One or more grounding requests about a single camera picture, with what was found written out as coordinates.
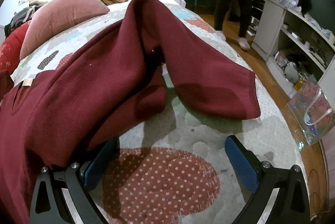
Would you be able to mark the red floral quilt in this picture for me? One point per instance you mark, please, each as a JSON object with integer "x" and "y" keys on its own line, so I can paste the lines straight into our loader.
{"x": 13, "y": 48}

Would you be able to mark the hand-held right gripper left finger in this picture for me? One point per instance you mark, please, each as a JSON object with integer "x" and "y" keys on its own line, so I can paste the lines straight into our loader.
{"x": 97, "y": 169}

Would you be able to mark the white shelf unit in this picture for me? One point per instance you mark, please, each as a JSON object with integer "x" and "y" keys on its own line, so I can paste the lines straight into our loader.
{"x": 272, "y": 19}

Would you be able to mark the heart print bed quilt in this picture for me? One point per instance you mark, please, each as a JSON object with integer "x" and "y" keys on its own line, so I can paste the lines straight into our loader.
{"x": 183, "y": 174}

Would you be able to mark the pile of mixed clothes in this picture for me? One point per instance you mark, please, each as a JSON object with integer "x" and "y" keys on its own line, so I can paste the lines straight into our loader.
{"x": 21, "y": 17}

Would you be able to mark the maroon sweater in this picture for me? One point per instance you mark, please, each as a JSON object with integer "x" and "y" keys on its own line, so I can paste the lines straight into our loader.
{"x": 104, "y": 82}

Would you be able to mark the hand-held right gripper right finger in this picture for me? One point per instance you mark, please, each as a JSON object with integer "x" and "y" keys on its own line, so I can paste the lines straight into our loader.
{"x": 242, "y": 163}

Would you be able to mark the small pink alarm clock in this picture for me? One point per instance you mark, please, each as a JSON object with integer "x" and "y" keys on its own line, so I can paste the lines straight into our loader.
{"x": 291, "y": 1}

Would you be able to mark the shiny gift bag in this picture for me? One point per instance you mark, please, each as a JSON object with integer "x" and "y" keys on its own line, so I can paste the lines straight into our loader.
{"x": 311, "y": 108}

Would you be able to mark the dark flat screen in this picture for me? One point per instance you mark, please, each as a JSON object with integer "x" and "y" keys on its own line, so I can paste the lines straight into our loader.
{"x": 319, "y": 4}

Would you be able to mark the white round device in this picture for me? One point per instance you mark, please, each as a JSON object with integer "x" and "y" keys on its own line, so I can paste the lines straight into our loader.
{"x": 291, "y": 74}

